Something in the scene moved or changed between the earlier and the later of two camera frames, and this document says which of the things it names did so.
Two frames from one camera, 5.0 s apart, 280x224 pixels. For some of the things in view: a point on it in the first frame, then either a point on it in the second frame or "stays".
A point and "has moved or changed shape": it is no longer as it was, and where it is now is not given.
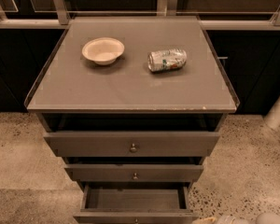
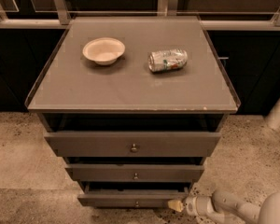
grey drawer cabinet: (134, 105) stays
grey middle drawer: (134, 172) stays
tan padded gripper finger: (207, 220) to (175, 204)
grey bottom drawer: (136, 203) has moved or changed shape
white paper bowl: (104, 50) stays
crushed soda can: (169, 60) stays
